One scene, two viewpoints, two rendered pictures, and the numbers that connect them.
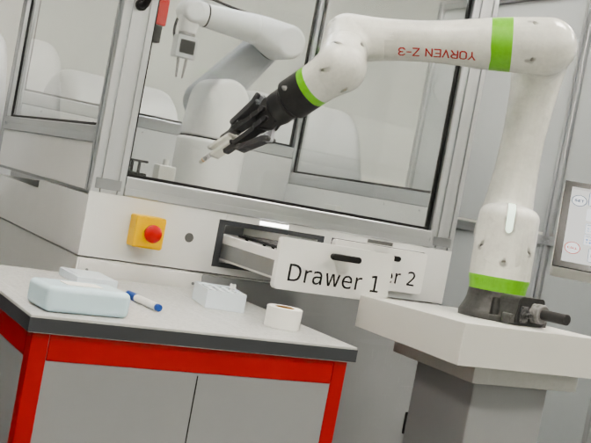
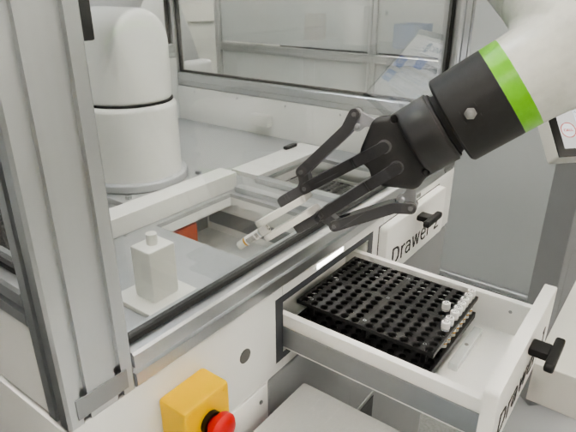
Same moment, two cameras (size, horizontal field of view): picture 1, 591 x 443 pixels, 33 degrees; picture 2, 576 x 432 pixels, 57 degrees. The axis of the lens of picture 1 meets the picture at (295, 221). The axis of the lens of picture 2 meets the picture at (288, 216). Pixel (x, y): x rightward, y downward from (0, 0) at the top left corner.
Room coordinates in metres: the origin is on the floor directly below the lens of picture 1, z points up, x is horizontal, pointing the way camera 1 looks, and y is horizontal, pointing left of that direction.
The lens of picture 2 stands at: (1.79, 0.42, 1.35)
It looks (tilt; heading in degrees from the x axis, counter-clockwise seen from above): 24 degrees down; 336
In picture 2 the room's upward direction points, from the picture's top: straight up
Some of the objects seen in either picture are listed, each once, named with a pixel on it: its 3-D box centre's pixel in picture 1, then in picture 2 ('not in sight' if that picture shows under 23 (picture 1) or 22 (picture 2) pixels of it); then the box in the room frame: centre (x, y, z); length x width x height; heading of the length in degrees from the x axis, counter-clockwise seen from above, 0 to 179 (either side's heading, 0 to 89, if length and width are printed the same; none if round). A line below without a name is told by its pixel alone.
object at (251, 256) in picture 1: (288, 260); (381, 315); (2.38, 0.00, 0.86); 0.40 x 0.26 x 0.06; 29
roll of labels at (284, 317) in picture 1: (283, 317); not in sight; (1.97, -0.01, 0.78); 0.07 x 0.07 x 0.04
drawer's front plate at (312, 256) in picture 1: (333, 270); (519, 363); (2.19, -0.10, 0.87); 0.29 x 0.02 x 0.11; 119
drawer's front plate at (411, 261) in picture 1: (377, 267); (413, 228); (2.61, -0.23, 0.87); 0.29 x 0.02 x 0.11; 119
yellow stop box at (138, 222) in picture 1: (147, 231); (197, 413); (2.28, 0.32, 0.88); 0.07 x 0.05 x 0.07; 119
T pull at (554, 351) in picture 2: (343, 257); (544, 351); (2.17, -0.11, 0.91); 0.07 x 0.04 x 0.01; 119
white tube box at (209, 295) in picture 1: (218, 296); not in sight; (2.12, 0.13, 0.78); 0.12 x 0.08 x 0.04; 18
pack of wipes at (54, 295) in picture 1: (78, 297); not in sight; (1.71, 0.34, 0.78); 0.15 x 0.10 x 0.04; 124
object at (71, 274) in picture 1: (88, 278); not in sight; (2.11, 0.41, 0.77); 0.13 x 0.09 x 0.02; 30
